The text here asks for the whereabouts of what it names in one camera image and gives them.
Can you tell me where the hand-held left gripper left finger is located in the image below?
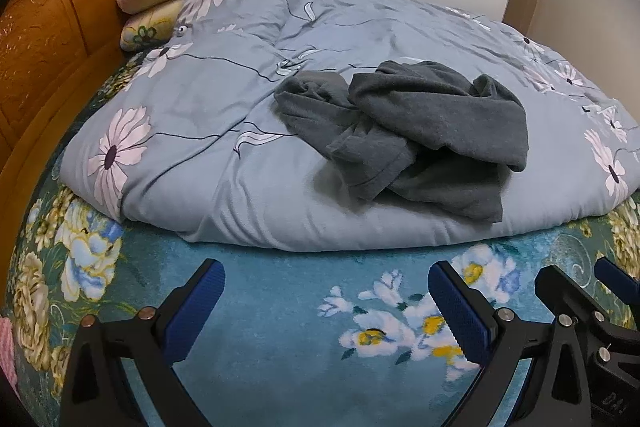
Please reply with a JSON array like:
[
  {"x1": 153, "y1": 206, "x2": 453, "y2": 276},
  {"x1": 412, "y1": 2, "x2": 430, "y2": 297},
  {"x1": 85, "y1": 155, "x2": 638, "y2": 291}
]
[{"x1": 59, "y1": 258, "x2": 226, "y2": 427}]

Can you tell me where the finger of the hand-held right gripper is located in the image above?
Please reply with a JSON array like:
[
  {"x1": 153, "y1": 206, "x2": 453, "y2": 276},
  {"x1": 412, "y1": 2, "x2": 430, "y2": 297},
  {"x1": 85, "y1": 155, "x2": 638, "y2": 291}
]
[
  {"x1": 534, "y1": 264, "x2": 617, "y2": 344},
  {"x1": 594, "y1": 256, "x2": 640, "y2": 344}
]

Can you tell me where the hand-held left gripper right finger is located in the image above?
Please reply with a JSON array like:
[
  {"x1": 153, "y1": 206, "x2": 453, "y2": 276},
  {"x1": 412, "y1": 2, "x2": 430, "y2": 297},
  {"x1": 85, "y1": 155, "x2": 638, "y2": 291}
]
[{"x1": 427, "y1": 261, "x2": 594, "y2": 427}]

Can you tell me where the dark grey garment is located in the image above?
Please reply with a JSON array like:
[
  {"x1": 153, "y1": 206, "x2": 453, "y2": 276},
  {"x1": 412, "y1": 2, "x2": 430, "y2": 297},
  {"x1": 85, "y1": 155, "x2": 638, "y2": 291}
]
[{"x1": 274, "y1": 60, "x2": 530, "y2": 224}]

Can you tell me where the teal floral bed sheet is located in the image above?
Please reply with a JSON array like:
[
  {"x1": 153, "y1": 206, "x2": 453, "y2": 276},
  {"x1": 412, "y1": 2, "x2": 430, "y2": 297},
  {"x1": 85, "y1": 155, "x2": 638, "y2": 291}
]
[{"x1": 5, "y1": 52, "x2": 640, "y2": 427}]

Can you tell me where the blue floral quilt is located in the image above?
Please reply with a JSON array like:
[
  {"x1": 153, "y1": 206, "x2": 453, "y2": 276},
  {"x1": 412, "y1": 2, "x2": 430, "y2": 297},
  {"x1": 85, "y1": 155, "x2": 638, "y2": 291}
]
[{"x1": 59, "y1": 0, "x2": 640, "y2": 254}]

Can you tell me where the pink cloth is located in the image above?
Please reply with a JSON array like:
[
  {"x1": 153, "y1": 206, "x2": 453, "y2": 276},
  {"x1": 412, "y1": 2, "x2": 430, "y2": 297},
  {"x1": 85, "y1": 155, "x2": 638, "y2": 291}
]
[{"x1": 0, "y1": 317, "x2": 21, "y2": 400}]

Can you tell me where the wooden headboard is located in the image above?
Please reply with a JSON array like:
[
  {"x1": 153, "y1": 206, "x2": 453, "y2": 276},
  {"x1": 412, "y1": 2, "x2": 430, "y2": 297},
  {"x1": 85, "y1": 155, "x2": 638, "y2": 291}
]
[{"x1": 0, "y1": 0, "x2": 171, "y2": 208}]

